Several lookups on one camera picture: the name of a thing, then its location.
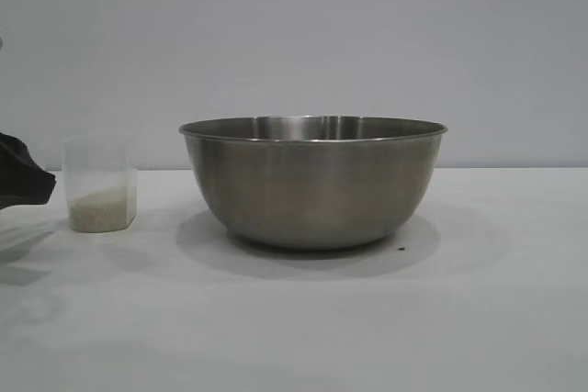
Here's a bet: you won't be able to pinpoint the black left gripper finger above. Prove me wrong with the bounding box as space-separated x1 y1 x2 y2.
0 131 57 210

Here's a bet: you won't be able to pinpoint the white rice grains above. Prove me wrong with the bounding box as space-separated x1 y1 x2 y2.
69 187 138 231

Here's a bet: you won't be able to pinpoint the translucent plastic measuring cup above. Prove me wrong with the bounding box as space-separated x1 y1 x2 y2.
62 134 139 232

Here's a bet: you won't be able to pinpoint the stainless steel mixing bowl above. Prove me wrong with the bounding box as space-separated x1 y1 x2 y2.
178 115 448 252

